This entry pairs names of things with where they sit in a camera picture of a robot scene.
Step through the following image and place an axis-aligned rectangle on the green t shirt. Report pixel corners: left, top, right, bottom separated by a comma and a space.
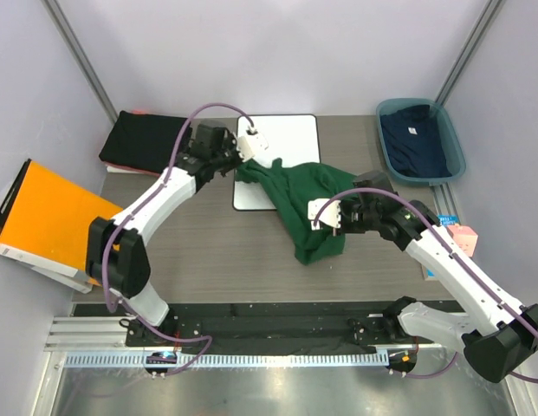
236, 159, 354, 265

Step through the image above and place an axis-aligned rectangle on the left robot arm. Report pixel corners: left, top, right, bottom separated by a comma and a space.
85, 121, 260, 346

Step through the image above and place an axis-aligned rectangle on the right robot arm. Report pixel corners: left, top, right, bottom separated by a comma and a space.
335, 171, 538, 383

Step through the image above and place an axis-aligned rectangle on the black folded t shirt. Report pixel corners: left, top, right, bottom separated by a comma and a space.
99, 111, 186, 176

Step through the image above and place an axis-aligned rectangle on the blue children's book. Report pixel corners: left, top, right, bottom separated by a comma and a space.
423, 214, 459, 281

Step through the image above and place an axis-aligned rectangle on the white folding board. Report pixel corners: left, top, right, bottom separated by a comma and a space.
232, 114, 321, 211

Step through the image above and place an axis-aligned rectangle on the teal plastic basket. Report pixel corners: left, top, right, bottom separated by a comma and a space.
376, 98, 466, 186

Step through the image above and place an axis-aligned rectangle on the navy blue t shirt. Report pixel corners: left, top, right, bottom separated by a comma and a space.
380, 104, 451, 179

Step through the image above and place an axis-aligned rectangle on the white folded t shirt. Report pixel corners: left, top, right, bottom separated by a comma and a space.
106, 165, 159, 177

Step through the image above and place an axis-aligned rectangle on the pink cube toy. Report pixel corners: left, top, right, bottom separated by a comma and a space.
446, 224, 478, 257

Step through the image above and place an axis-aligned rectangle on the orange binder folder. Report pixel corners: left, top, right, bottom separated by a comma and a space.
0, 159, 122, 294

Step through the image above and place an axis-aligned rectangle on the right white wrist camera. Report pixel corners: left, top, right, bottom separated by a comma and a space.
308, 198, 341, 237

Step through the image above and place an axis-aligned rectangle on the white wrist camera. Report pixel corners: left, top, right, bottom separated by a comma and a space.
237, 133, 269, 162
308, 198, 341, 237

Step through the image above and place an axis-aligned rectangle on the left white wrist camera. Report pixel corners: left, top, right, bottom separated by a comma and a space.
237, 133, 269, 162

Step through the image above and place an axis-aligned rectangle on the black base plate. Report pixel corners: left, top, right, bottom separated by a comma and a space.
72, 300, 486, 357

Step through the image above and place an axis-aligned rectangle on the aluminium frame rail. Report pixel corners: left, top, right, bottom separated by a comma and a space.
43, 311, 520, 353

